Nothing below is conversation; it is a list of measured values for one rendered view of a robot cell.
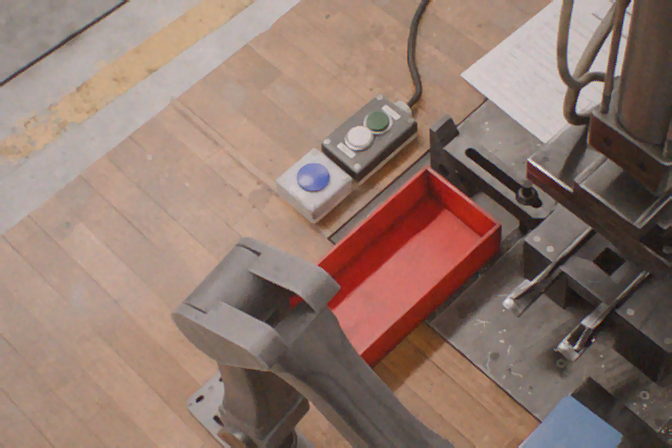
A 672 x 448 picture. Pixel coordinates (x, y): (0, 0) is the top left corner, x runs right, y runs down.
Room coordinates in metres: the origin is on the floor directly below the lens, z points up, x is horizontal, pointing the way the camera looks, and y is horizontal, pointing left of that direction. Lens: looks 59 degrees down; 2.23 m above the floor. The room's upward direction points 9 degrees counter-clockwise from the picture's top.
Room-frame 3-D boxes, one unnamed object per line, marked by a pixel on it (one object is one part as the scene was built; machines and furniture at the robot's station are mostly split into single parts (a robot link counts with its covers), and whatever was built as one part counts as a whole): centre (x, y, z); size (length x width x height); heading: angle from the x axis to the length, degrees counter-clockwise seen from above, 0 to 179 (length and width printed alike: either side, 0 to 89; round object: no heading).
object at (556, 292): (0.64, -0.31, 0.94); 0.20 x 0.10 x 0.07; 36
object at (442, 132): (0.84, -0.16, 0.95); 0.06 x 0.03 x 0.09; 36
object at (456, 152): (0.79, -0.20, 0.95); 0.15 x 0.03 x 0.10; 36
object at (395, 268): (0.71, -0.06, 0.93); 0.25 x 0.12 x 0.06; 126
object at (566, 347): (0.57, -0.25, 0.98); 0.07 x 0.02 x 0.01; 126
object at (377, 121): (0.92, -0.08, 0.93); 0.03 x 0.03 x 0.02
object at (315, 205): (0.85, 0.01, 0.90); 0.07 x 0.07 x 0.06; 36
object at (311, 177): (0.85, 0.01, 0.93); 0.04 x 0.04 x 0.02
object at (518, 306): (0.63, -0.21, 0.98); 0.07 x 0.02 x 0.01; 126
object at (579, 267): (0.64, -0.31, 0.98); 0.20 x 0.10 x 0.01; 36
